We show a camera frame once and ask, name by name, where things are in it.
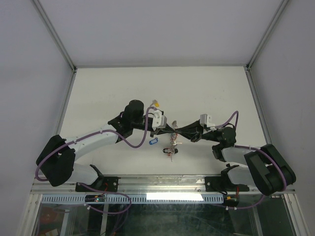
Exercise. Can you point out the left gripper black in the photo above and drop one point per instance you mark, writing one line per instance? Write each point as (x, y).
(168, 129)

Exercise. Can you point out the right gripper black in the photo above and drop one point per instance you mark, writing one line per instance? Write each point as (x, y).
(193, 136)

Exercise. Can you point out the metal disc with keyrings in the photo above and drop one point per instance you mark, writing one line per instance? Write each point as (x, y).
(173, 140)

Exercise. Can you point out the black key tag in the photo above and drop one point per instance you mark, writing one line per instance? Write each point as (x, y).
(170, 150)

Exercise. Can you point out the key with yellow tag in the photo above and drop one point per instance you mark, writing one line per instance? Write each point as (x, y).
(155, 104)

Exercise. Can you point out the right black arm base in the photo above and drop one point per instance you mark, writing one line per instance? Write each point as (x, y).
(223, 184)

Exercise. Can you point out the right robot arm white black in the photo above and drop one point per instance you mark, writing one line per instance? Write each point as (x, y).
(261, 167)

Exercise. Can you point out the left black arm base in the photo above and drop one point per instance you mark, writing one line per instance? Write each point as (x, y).
(104, 183)

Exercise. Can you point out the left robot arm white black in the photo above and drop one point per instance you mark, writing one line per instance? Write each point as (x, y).
(57, 163)

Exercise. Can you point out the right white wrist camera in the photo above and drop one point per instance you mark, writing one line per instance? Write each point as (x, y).
(205, 121)

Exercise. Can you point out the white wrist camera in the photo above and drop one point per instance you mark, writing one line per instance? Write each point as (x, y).
(205, 121)
(159, 120)

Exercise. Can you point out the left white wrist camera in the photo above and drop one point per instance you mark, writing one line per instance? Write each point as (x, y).
(159, 120)

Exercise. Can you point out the aluminium rail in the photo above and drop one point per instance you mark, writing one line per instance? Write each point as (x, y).
(138, 184)

